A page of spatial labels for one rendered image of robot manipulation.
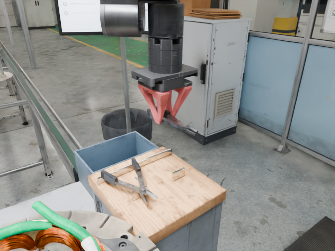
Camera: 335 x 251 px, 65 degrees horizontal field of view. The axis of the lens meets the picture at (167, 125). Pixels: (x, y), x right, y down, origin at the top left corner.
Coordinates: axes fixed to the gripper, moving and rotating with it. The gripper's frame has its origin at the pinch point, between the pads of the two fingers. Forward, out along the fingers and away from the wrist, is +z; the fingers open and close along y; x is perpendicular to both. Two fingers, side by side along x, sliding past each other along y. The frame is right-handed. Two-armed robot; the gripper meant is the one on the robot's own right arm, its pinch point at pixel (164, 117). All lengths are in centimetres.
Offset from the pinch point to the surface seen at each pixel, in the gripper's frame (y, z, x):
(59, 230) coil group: 23.6, 4.0, 10.6
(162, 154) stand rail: -2.2, 11.0, -3.4
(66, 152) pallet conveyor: 1, 44, -70
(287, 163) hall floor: -185, 118, -52
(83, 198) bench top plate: 7, 41, -34
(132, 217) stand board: 12.1, 11.9, 7.3
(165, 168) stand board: -0.3, 11.9, 0.0
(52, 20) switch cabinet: -357, 108, -1295
